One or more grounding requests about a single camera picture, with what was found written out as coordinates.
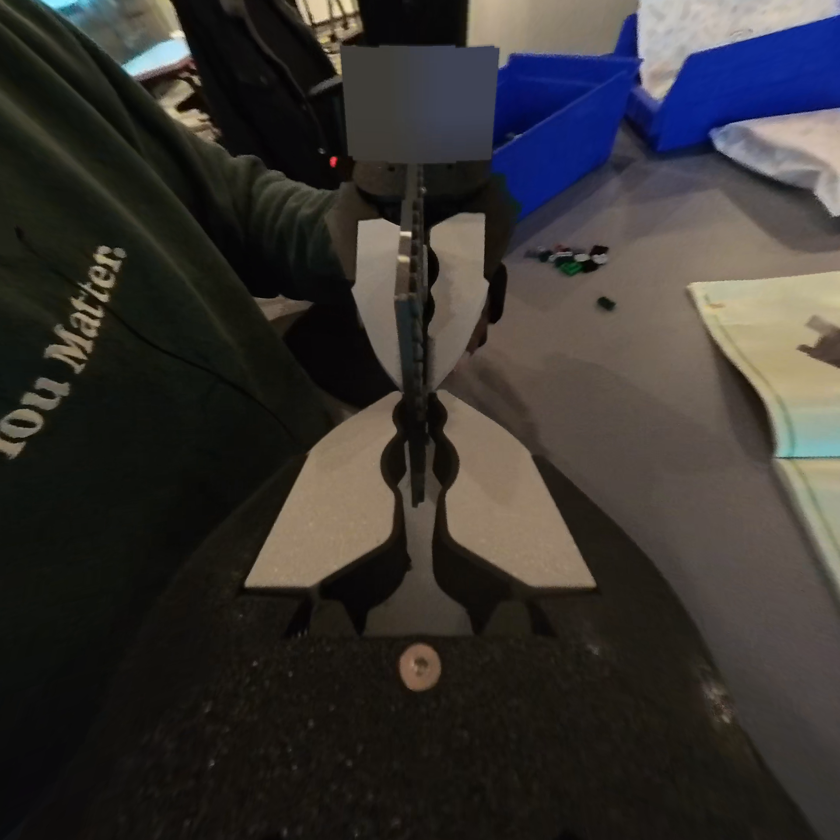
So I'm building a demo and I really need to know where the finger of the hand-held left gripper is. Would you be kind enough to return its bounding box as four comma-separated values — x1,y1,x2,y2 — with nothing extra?
352,220,404,395
425,213,490,396

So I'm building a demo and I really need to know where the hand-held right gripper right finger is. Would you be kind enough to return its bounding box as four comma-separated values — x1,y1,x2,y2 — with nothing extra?
427,390,598,598

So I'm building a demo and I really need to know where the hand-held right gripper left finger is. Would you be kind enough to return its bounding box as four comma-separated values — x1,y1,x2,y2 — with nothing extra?
244,392,414,598

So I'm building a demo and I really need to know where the grey studded plate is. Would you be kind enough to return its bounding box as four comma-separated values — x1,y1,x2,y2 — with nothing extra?
403,163,435,508

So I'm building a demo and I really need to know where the instruction booklet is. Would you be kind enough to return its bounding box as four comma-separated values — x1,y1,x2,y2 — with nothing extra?
686,272,840,595

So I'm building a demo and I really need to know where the person's left forearm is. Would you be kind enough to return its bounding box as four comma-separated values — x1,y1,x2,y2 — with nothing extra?
217,150,342,304

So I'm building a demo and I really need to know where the grey desk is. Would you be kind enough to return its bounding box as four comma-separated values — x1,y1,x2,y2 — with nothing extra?
269,121,840,840

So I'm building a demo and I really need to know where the person's left hand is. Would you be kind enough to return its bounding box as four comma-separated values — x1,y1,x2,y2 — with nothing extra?
325,184,362,291

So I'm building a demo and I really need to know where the pile of small bricks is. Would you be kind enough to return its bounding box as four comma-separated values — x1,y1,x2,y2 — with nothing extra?
524,243,613,278

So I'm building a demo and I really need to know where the blue storage bin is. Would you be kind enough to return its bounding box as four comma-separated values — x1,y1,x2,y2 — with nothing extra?
623,12,840,153
491,52,643,221

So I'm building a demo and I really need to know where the operator in green sweatshirt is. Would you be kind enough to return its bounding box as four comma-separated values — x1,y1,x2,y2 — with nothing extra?
0,0,342,742

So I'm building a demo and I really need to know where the white printed paper bag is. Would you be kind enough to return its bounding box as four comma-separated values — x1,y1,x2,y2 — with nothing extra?
640,0,820,101
709,112,840,217

